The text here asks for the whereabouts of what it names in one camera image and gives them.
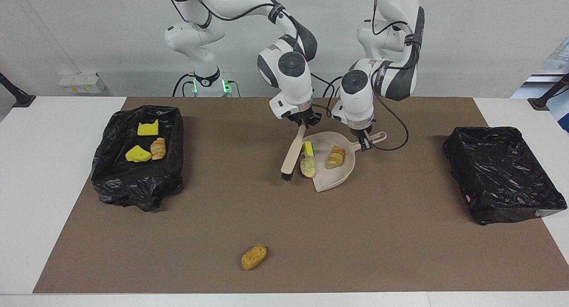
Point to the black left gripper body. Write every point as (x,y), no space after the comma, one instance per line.
(362,133)

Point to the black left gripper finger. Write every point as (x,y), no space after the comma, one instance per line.
(366,145)

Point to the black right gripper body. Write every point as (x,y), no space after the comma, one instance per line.
(306,119)

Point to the small yellow sponge wedge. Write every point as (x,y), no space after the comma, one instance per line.
(308,149)

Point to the pale tan torn sponge piece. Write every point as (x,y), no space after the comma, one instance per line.
(307,167)
(158,149)
(335,158)

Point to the beige brush black bristles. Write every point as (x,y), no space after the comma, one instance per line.
(293,153)

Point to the beige plastic dustpan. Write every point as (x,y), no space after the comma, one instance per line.
(329,178)

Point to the orange-brown sponge lump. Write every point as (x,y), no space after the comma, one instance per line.
(253,257)

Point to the notched yellow green sponge piece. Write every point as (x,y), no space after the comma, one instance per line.
(148,129)

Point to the yellow sponge piece dark dot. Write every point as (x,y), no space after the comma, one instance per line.
(138,155)

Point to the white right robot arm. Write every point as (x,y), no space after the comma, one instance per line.
(289,89)

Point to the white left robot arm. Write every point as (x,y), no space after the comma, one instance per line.
(355,107)

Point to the black bag bin pink mark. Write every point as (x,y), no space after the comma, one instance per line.
(502,173)

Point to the black bag-lined bin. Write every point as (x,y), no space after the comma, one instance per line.
(120,187)

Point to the brown table mat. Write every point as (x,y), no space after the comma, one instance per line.
(378,236)

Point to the white blue background furniture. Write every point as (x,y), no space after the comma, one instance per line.
(559,60)

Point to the white box yellow labels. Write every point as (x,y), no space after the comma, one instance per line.
(82,82)

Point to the black camera stand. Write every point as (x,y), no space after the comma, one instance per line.
(540,103)
(22,101)

